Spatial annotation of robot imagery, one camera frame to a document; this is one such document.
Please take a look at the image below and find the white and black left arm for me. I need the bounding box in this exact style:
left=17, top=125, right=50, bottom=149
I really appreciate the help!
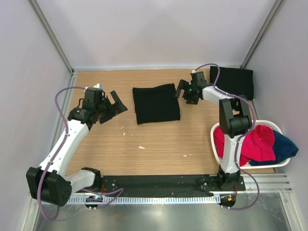
left=26, top=84, right=127, bottom=207

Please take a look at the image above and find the right aluminium frame post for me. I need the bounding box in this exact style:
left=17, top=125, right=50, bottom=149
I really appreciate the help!
left=240, top=0, right=285, bottom=69

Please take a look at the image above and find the folded black t shirt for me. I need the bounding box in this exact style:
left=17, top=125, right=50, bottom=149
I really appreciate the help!
left=216, top=67, right=254, bottom=101

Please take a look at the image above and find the aluminium frame post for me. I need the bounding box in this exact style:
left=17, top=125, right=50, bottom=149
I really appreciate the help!
left=240, top=0, right=285, bottom=69
left=27, top=0, right=74, bottom=75

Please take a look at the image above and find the navy blue t shirt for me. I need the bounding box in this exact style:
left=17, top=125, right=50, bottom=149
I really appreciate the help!
left=249, top=131, right=299, bottom=166

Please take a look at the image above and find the white laundry basket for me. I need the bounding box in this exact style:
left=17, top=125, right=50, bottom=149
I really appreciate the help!
left=210, top=119, right=291, bottom=169

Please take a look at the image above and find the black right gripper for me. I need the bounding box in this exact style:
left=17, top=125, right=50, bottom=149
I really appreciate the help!
left=173, top=79, right=199, bottom=105

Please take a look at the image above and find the white slotted cable duct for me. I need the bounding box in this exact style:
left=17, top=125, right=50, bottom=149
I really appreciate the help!
left=67, top=194, right=220, bottom=205

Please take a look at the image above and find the black t shirt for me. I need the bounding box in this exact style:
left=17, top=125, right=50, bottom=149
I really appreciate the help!
left=216, top=67, right=254, bottom=101
left=132, top=83, right=180, bottom=125

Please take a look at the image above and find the red t shirt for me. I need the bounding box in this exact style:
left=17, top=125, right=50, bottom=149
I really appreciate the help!
left=211, top=125, right=275, bottom=167

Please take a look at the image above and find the left aluminium frame post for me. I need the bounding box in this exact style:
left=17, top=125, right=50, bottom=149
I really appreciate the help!
left=27, top=0, right=74, bottom=75

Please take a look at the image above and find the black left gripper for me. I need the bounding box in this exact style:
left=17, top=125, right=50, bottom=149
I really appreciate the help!
left=95, top=91, right=127, bottom=124

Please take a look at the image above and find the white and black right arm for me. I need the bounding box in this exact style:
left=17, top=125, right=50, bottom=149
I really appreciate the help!
left=175, top=72, right=256, bottom=191

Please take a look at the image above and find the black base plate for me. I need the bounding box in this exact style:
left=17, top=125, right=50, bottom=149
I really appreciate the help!
left=99, top=174, right=246, bottom=195

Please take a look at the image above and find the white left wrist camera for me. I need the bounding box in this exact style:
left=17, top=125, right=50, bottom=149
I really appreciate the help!
left=93, top=83, right=103, bottom=90

